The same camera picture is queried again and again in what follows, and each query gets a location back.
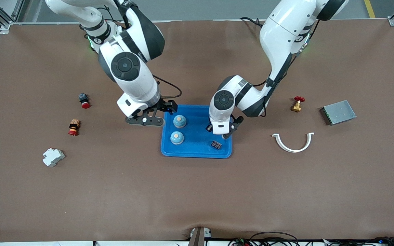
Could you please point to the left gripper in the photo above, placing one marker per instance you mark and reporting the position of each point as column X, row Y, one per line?
column 207, row 128

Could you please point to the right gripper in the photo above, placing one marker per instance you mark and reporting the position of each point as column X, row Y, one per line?
column 166, row 106

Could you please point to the blue call bell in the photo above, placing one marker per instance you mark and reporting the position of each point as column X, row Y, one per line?
column 176, row 137
column 180, row 121

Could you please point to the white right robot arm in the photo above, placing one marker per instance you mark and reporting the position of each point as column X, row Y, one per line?
column 128, row 66

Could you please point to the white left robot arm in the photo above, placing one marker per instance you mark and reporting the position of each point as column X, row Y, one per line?
column 282, row 34

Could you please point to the blue plastic tray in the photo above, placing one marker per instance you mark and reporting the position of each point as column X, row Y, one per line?
column 197, row 143

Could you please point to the brown table mat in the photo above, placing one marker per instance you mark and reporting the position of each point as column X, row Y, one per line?
column 197, row 191

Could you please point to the red push button black base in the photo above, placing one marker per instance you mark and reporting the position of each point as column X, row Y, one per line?
column 83, row 100

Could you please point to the red yellow emergency stop button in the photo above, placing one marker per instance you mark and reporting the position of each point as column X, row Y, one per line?
column 74, row 128

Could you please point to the white circuit breaker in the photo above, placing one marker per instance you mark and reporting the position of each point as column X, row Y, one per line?
column 53, row 157

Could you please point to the grey metal box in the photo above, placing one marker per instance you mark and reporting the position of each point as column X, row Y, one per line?
column 339, row 112

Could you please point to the grey metal bracket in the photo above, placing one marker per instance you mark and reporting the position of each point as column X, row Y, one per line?
column 197, row 237

